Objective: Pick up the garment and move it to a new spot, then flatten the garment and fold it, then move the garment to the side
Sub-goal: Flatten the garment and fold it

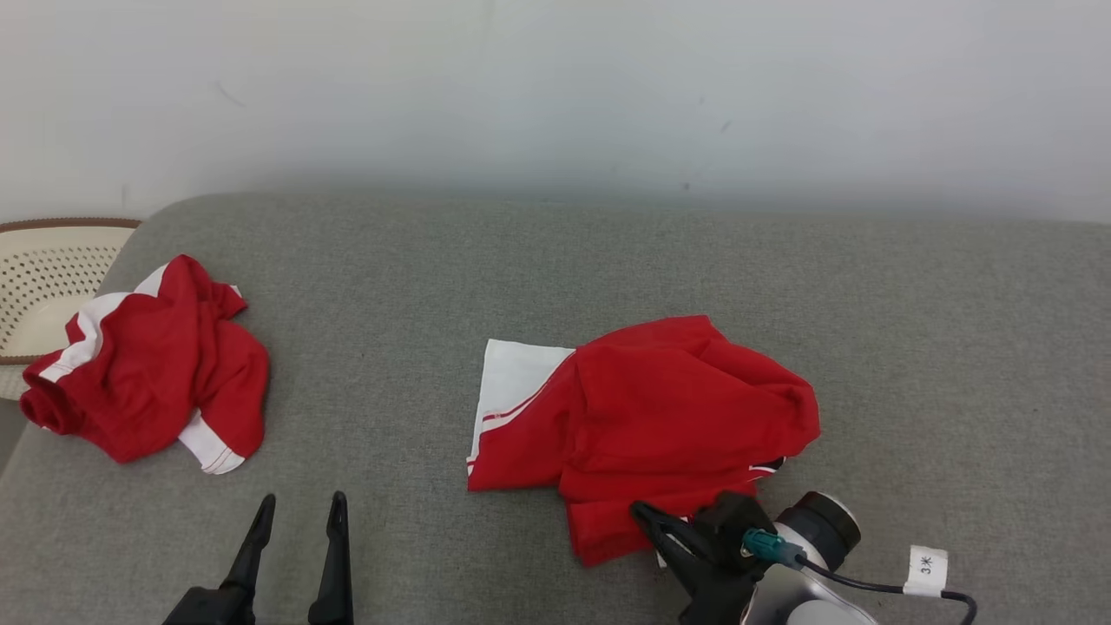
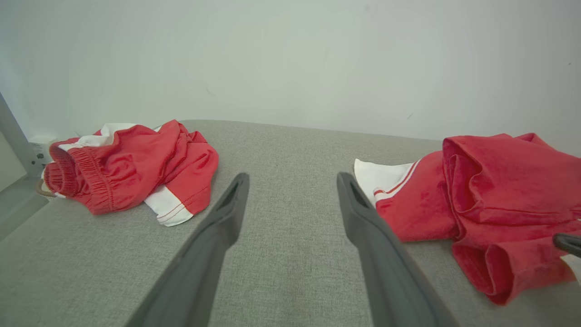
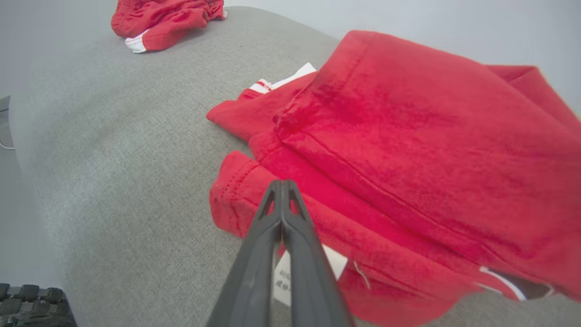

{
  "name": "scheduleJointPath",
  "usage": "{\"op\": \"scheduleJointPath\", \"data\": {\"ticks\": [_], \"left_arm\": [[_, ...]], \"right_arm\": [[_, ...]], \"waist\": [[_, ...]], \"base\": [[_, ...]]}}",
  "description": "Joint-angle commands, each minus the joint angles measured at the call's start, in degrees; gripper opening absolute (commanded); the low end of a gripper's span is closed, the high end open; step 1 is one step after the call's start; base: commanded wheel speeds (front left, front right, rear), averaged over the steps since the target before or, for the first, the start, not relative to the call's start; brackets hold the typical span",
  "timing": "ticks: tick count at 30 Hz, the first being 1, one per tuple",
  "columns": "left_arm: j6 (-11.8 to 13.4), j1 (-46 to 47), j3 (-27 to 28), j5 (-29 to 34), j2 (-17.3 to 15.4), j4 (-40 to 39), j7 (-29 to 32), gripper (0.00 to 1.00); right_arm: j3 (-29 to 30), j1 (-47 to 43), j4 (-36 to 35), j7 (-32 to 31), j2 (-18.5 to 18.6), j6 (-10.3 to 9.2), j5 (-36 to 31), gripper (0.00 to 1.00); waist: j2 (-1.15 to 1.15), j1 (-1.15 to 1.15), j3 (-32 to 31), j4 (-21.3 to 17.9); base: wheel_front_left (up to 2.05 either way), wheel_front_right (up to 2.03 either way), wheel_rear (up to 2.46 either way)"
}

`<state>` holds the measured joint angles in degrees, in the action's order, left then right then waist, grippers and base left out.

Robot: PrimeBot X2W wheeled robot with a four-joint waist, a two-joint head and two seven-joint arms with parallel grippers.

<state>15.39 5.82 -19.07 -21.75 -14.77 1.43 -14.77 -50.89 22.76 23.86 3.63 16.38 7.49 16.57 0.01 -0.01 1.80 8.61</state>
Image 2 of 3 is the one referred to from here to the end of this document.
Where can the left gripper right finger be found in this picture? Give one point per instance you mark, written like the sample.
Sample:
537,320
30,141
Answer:
386,281

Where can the grey metal post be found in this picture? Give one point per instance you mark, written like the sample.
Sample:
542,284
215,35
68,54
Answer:
13,131

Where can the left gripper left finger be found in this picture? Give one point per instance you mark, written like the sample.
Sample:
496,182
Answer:
199,272

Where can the white wall socket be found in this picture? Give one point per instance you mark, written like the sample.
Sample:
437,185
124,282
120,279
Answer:
41,146

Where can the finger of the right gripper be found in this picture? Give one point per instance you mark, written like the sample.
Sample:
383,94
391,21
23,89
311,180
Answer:
569,244

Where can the red basketball jersey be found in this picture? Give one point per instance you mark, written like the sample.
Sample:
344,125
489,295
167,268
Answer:
499,204

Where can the red shorts white trim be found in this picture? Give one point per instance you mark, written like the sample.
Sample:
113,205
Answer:
131,168

